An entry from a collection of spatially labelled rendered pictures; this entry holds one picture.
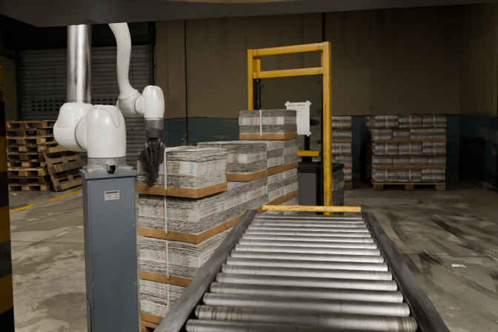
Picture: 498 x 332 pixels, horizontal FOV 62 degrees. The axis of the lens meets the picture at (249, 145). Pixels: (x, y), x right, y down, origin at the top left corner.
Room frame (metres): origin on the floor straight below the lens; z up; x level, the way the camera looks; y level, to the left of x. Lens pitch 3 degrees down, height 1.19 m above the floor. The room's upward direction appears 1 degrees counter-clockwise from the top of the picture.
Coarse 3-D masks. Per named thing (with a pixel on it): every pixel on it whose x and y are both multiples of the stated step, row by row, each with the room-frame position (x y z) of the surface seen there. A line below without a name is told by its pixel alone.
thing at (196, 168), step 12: (180, 156) 2.01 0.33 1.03; (192, 156) 1.98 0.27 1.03; (204, 156) 2.02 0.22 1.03; (216, 156) 2.12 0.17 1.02; (180, 168) 2.01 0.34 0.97; (192, 168) 1.98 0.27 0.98; (204, 168) 2.03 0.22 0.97; (216, 168) 2.13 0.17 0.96; (180, 180) 2.01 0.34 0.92; (192, 180) 1.97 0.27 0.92; (204, 180) 2.03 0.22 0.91; (216, 180) 2.14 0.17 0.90
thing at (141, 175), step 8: (144, 152) 2.12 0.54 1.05; (144, 160) 2.13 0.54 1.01; (144, 168) 2.12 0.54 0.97; (160, 168) 2.07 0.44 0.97; (136, 176) 2.14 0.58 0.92; (144, 176) 2.11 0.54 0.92; (160, 176) 2.07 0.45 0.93; (144, 184) 2.12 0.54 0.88; (152, 184) 2.09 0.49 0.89; (160, 184) 2.06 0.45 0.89
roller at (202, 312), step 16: (224, 320) 0.84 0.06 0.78; (240, 320) 0.83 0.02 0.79; (256, 320) 0.83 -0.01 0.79; (272, 320) 0.82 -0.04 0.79; (288, 320) 0.82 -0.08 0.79; (304, 320) 0.81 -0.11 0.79; (320, 320) 0.81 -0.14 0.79; (336, 320) 0.81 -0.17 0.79; (352, 320) 0.80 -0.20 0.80; (368, 320) 0.80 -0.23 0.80; (384, 320) 0.80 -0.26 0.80; (400, 320) 0.80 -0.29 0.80
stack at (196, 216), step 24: (240, 192) 2.42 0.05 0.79; (264, 192) 2.74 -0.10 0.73; (144, 216) 2.15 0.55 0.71; (168, 216) 2.09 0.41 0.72; (192, 216) 2.01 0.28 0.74; (216, 216) 2.17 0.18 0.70; (144, 240) 2.15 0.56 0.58; (168, 240) 2.10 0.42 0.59; (216, 240) 2.16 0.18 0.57; (144, 264) 2.15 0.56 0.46; (168, 264) 2.08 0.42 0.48; (192, 264) 2.02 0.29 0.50; (144, 288) 2.17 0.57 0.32; (168, 288) 2.09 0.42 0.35
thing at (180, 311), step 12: (252, 216) 1.71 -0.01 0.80; (240, 228) 1.52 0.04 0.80; (228, 240) 1.36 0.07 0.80; (216, 252) 1.24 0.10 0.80; (228, 252) 1.24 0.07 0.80; (216, 264) 1.13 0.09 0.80; (204, 276) 1.04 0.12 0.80; (192, 288) 0.96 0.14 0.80; (204, 288) 0.96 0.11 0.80; (180, 300) 0.90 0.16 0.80; (192, 300) 0.90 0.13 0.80; (168, 312) 0.84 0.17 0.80; (180, 312) 0.84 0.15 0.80; (192, 312) 0.84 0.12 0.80; (168, 324) 0.79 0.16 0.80; (180, 324) 0.79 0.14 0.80
